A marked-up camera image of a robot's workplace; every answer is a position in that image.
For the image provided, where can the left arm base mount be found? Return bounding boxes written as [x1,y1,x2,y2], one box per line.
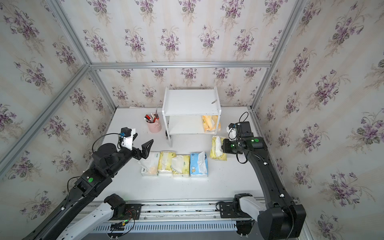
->
[104,194,143,221]

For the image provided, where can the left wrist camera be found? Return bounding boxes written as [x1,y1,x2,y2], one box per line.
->
[119,127,138,150]

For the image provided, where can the yellow tissue pack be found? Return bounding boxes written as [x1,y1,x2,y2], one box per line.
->
[210,136,227,161]
[171,155,190,178]
[158,151,176,175]

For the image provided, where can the orange tissue pack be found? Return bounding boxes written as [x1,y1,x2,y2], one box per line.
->
[202,116,221,133]

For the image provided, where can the pens in cup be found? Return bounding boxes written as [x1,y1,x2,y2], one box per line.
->
[145,109,160,124]

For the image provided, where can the pink pen cup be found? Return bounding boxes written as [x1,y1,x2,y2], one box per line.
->
[147,120,162,134]

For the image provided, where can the blue tissue pack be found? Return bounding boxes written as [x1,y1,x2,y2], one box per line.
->
[190,152,208,178]

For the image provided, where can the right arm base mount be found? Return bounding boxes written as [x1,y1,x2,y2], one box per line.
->
[215,194,252,219]

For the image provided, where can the white two-tier shelf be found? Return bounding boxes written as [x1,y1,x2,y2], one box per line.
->
[162,87,222,146]

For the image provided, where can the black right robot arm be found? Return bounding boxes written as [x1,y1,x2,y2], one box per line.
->
[217,112,307,240]

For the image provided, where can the white tissue pack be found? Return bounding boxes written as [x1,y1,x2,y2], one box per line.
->
[138,152,160,177]

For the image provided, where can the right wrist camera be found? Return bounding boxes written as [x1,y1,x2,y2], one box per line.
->
[227,121,254,141]

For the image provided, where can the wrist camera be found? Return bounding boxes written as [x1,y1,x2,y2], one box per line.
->
[119,127,138,150]
[227,121,254,141]

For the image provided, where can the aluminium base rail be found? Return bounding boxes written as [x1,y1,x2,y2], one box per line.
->
[53,199,313,240]

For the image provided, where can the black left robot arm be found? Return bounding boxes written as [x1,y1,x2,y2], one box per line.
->
[26,128,154,240]

